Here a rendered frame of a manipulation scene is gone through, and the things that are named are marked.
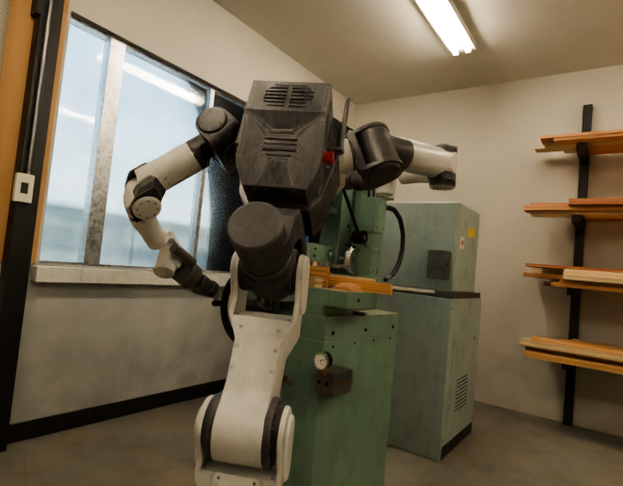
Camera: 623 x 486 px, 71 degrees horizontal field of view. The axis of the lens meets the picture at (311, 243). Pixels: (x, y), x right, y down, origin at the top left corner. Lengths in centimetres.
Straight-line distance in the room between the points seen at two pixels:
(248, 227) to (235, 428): 40
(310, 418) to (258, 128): 106
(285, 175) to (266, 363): 41
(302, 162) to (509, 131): 327
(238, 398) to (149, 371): 204
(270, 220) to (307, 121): 29
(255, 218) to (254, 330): 27
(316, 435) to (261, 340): 77
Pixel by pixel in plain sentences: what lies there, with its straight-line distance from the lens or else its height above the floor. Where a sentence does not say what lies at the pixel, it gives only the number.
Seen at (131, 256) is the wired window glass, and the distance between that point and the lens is 286.
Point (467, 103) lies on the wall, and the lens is 434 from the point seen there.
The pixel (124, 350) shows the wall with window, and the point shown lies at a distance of 285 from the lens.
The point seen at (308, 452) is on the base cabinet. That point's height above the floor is 31.
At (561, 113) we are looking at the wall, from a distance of 414.
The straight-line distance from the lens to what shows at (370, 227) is 191.
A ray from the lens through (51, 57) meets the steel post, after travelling 258.
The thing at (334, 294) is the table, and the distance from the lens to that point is 158.
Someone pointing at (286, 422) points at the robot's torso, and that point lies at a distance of 98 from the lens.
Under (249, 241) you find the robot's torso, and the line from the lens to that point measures 85.
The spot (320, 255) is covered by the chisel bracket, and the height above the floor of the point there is 103.
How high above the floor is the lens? 98
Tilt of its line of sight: 3 degrees up
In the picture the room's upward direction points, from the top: 6 degrees clockwise
